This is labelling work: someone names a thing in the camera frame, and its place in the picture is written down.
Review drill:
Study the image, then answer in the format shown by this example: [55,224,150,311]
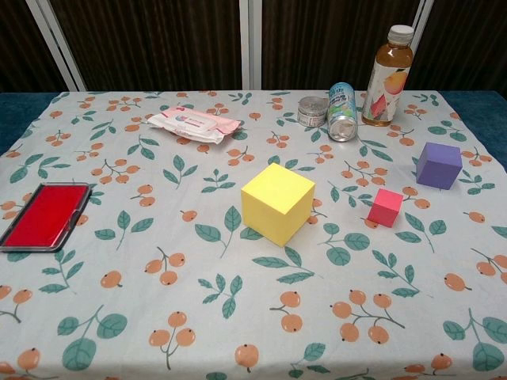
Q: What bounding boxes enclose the tea bottle with white cap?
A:
[360,25,414,127]

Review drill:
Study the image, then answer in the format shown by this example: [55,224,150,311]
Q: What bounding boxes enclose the red ink pad case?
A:
[0,181,93,253]

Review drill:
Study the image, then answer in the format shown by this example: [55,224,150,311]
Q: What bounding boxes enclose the large yellow cube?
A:
[240,162,316,248]

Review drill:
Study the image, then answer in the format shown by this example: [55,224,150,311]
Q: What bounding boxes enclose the floral fruit print tablecloth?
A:
[0,90,507,380]

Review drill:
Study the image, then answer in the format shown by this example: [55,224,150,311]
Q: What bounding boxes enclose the pink white wet wipes pack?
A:
[146,104,243,146]

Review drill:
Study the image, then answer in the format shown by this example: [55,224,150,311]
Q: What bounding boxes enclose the small clear round jar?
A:
[296,96,330,127]

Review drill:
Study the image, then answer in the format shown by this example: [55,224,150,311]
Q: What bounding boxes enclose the small red cube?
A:
[366,188,404,228]

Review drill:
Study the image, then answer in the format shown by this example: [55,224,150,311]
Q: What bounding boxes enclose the light blue drink can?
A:
[326,82,359,143]

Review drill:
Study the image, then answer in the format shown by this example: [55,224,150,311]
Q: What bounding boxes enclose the dark ribbed partition panel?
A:
[410,0,507,93]
[250,0,428,93]
[0,0,77,94]
[38,0,253,93]

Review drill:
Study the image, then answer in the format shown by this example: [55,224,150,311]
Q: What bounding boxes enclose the purple cube block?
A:
[415,142,463,191]

